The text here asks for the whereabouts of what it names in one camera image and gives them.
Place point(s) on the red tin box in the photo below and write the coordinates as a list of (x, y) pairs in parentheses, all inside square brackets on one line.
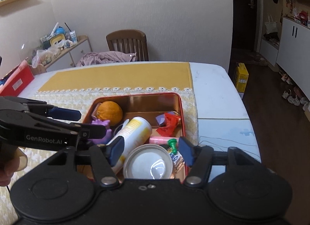
[(150, 104)]

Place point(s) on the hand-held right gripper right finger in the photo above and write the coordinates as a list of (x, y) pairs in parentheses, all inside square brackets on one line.
[(187, 151)]

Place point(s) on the white side cabinet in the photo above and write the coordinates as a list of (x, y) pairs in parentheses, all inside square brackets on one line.
[(77, 50)]

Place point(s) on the clear plastic bag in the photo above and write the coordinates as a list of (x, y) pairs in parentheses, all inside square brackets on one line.
[(43, 57)]

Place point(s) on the round can metal lid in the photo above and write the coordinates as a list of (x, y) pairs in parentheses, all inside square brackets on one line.
[(147, 163)]

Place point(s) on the white tote bag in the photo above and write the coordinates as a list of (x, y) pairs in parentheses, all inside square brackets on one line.
[(270, 26)]

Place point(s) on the yellow cardboard box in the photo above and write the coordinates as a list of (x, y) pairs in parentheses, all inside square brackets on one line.
[(242, 76)]

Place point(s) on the purple toy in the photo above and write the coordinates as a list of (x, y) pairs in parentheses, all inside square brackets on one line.
[(101, 123)]

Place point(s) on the row of shoes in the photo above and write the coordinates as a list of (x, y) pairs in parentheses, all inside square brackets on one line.
[(293, 99)]

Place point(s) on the white yellow bottle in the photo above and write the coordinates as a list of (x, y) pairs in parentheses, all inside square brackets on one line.
[(135, 130)]

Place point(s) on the yellow patterned table cloth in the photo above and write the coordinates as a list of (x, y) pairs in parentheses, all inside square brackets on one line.
[(191, 109)]

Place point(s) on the white lower cabinet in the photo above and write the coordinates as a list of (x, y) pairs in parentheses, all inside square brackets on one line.
[(290, 50)]

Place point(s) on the pink comb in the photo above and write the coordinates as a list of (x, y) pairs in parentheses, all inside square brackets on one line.
[(95, 111)]

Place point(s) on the purple paper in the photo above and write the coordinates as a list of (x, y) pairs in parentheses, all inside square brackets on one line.
[(161, 118)]

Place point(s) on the orange fruit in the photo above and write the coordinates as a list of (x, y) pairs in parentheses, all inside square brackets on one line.
[(110, 113)]

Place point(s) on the clear plastic dome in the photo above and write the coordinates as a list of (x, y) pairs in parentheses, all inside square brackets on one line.
[(26, 50)]

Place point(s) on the red toy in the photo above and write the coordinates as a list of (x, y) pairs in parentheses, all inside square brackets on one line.
[(303, 15)]

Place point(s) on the wooden chair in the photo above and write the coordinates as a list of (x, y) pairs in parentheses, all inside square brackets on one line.
[(127, 37)]

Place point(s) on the yellow storage case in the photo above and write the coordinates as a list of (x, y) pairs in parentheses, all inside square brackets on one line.
[(57, 39)]

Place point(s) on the red cardboard box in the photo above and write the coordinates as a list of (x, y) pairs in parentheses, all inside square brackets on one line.
[(21, 82)]

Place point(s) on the pink tube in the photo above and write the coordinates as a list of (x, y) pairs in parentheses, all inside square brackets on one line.
[(158, 140)]

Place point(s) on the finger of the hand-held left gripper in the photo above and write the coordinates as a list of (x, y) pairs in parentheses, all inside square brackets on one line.
[(94, 132), (65, 115)]

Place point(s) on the dark door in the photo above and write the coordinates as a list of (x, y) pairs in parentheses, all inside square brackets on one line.
[(244, 21)]

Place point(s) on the blue white carton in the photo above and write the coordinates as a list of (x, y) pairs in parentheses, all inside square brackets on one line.
[(73, 36)]

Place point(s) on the red paper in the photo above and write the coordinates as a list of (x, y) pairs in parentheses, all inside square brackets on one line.
[(169, 124)]

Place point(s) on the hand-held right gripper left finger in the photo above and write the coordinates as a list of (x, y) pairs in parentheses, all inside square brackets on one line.
[(115, 151)]

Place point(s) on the white plastic tool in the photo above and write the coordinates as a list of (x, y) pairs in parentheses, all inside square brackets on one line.
[(123, 124)]

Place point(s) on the green pushpin toy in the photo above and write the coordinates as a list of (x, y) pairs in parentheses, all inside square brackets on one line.
[(173, 144)]

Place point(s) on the person's left hand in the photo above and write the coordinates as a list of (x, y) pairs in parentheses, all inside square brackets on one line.
[(21, 159)]

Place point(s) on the white tube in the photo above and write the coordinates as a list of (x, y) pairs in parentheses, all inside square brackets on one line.
[(53, 29)]

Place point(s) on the blue round container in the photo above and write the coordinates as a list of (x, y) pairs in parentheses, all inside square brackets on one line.
[(60, 30)]

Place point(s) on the black clip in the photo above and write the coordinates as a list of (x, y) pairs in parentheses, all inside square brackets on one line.
[(164, 147)]

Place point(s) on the white bench cabinet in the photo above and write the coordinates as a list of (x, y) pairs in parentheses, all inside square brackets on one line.
[(270, 50)]

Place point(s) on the mauve crumpled cloth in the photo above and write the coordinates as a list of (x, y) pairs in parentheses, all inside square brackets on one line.
[(104, 58)]

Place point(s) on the mustard yellow table cloth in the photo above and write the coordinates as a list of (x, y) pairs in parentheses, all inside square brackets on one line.
[(116, 76)]

